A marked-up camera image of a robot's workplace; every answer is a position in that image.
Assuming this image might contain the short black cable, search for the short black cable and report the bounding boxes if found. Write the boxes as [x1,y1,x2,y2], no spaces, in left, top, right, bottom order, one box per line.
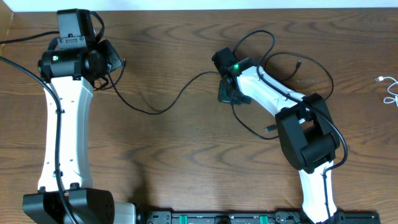
[93,58,220,116]

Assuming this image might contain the white cable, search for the white cable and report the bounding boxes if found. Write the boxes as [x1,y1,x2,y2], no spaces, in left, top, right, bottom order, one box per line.
[374,75,398,108]

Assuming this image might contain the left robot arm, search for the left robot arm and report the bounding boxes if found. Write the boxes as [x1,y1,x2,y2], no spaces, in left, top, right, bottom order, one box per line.
[22,9,137,223]

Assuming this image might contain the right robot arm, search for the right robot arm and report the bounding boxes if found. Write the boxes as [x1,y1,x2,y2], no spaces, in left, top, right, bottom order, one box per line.
[211,47,345,223]

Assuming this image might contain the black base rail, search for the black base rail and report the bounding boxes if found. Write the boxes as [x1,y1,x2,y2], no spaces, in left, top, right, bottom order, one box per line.
[136,210,381,224]

